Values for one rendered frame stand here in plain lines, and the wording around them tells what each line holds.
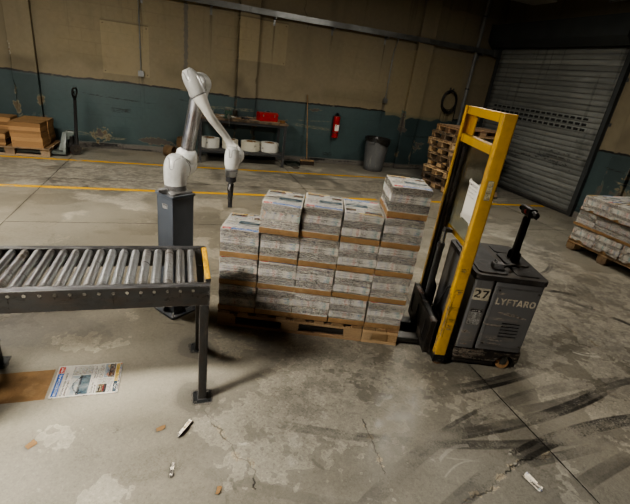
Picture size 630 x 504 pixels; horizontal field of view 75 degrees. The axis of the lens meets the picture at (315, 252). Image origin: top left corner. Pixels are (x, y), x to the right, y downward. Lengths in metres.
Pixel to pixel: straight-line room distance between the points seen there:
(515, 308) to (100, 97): 8.29
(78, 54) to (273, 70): 3.68
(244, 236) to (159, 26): 6.83
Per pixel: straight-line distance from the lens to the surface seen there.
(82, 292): 2.36
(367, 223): 2.95
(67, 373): 3.12
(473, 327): 3.33
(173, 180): 3.12
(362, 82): 10.17
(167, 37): 9.37
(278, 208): 2.89
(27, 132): 8.78
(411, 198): 2.95
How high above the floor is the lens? 1.92
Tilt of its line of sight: 23 degrees down
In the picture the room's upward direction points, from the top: 8 degrees clockwise
